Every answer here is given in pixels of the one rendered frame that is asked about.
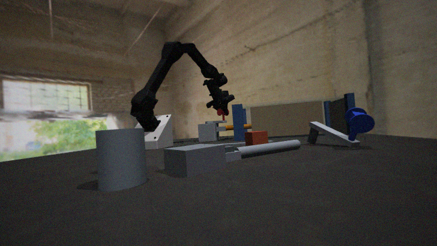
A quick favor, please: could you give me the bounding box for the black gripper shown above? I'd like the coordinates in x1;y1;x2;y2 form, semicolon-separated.
206;88;235;115

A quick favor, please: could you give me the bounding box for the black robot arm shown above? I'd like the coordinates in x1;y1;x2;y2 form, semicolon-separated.
130;42;228;132

